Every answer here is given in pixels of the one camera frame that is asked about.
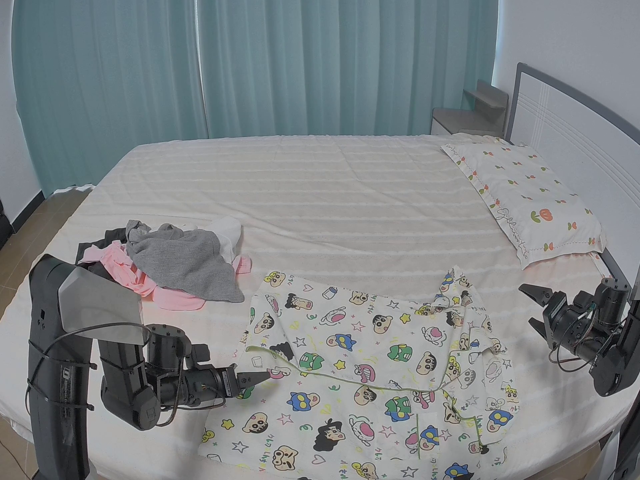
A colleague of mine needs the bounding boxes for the blue-green curtain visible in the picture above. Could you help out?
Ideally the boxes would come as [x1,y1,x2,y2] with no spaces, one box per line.
[12,0,208,199]
[197,0,501,139]

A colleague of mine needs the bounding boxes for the black cable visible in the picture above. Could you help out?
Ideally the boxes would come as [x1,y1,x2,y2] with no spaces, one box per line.
[155,398,226,428]
[547,350,597,374]
[27,323,153,409]

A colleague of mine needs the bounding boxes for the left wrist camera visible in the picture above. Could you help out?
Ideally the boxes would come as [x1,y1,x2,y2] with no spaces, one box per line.
[186,342,213,370]

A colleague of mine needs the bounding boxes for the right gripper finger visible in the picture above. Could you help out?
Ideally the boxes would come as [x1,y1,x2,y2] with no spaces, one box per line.
[518,283,555,315]
[530,317,556,350]

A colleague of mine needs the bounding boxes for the bed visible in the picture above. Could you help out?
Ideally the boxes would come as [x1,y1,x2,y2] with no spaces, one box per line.
[0,62,640,480]

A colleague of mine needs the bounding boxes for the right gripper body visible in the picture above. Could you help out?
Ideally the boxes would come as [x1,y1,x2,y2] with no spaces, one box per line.
[545,292,599,357]

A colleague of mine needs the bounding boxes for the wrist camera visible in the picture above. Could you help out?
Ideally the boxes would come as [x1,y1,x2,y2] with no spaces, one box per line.
[574,289,601,319]
[186,342,213,370]

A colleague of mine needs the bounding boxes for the white printed pyjama top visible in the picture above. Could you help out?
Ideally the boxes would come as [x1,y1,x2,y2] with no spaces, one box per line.
[197,267,521,480]

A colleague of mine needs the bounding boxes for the grey bedside table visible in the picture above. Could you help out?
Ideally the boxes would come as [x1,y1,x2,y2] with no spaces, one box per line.
[431,79,510,138]

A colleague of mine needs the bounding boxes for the white printed pillow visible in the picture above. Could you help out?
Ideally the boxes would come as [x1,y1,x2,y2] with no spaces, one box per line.
[440,138,608,270]

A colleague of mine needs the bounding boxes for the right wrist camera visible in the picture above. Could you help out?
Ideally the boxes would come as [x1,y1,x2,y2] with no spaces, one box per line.
[574,289,601,319]

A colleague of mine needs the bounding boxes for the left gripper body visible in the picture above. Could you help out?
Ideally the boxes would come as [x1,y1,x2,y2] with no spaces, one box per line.
[181,364,241,407]

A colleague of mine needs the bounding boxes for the pile of clothes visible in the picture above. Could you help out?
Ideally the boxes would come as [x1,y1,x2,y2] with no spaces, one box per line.
[75,215,253,311]

